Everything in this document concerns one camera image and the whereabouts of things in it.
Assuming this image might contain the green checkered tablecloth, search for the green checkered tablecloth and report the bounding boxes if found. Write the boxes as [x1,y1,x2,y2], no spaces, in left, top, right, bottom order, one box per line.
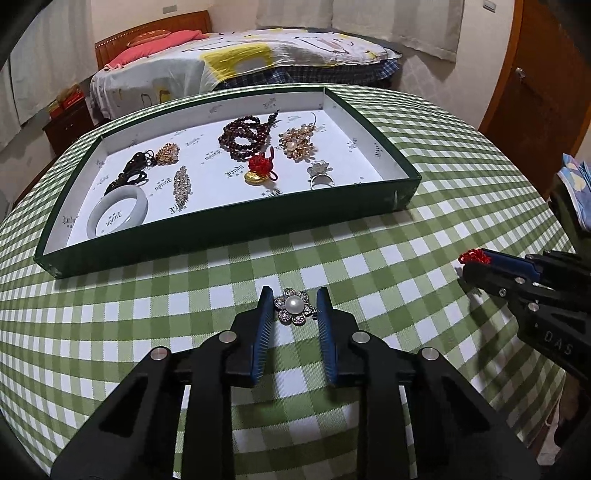
[0,83,583,480]

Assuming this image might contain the silver flower ring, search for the silver flower ring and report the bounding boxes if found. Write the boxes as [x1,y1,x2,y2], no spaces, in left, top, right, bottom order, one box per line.
[307,160,337,191]

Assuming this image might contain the dark wooden nightstand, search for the dark wooden nightstand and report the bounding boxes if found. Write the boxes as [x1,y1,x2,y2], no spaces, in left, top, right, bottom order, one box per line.
[42,99,96,156]

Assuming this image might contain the dark red bead necklace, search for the dark red bead necklace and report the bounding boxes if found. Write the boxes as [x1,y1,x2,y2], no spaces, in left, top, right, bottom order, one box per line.
[218,109,281,162]

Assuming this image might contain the red pillow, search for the red pillow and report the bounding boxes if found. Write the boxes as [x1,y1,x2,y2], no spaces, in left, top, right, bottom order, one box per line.
[105,30,210,70]

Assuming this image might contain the wooden bed headboard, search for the wooden bed headboard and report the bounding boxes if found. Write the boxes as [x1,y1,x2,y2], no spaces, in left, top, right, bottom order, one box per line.
[95,10,213,71]

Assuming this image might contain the bed with patterned cover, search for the bed with patterned cover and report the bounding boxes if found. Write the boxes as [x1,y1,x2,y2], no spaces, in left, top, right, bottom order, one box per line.
[89,28,403,126]

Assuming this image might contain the blue patterned cloth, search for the blue patterned cloth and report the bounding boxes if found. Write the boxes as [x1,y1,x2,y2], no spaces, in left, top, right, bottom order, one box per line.
[556,154,591,193]

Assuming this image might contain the cream window curtain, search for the cream window curtain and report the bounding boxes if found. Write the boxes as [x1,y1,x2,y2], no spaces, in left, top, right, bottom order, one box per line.
[0,0,100,149]
[256,0,465,64]

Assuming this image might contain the small gold crystal brooch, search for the small gold crystal brooch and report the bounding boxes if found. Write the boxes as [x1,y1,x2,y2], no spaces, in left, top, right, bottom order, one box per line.
[154,143,181,166]

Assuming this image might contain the white jade bangle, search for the white jade bangle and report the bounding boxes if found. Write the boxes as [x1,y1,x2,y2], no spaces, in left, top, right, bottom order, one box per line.
[86,185,149,239]

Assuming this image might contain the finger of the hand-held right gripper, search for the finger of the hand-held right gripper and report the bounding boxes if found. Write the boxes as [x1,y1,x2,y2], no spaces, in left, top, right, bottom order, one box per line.
[463,262,542,302]
[478,249,576,283]

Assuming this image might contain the gold charm with red knot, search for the gold charm with red knot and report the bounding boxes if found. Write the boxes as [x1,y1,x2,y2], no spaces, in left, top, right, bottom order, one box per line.
[243,148,280,188]
[458,249,493,267]

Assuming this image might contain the large gold pearl brooch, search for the large gold pearl brooch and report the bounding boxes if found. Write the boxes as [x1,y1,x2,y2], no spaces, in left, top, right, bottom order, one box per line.
[278,112,320,162]

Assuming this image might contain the red gift boxes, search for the red gift boxes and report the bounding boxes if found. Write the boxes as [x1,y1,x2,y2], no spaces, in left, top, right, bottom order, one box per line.
[48,85,88,119]

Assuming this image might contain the patterned orange pillow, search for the patterned orange pillow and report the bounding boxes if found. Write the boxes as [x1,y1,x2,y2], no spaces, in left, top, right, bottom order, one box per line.
[126,30,170,47]

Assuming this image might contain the long rhinestone brooch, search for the long rhinestone brooch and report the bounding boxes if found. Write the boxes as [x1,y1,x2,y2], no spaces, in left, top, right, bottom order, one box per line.
[172,165,189,204]

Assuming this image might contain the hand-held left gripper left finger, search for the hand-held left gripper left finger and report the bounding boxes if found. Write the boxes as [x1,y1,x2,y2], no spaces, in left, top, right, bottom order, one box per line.
[51,285,274,480]

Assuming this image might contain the silver pearl flower brooch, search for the silver pearl flower brooch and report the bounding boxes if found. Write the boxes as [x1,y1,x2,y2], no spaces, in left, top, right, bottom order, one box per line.
[273,287,320,328]

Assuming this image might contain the brown wooden door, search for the brown wooden door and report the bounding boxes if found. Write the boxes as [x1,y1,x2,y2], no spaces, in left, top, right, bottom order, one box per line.
[478,0,581,160]

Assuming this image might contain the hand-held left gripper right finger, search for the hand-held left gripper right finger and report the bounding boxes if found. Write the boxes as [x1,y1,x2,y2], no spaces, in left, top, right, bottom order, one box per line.
[316,286,541,480]

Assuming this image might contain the green shallow tray box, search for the green shallow tray box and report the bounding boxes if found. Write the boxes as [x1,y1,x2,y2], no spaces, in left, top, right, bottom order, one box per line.
[34,83,423,280]

